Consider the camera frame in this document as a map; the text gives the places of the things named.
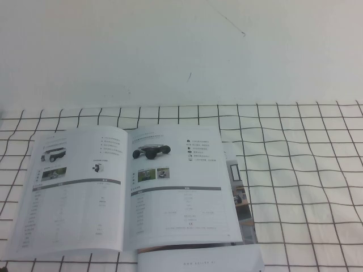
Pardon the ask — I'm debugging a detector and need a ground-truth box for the white product catalogue book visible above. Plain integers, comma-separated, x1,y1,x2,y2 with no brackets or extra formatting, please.
5,124,266,272

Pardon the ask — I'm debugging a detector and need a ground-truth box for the white black-grid tablecloth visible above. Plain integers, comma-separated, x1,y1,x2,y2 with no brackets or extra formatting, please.
0,100,363,272

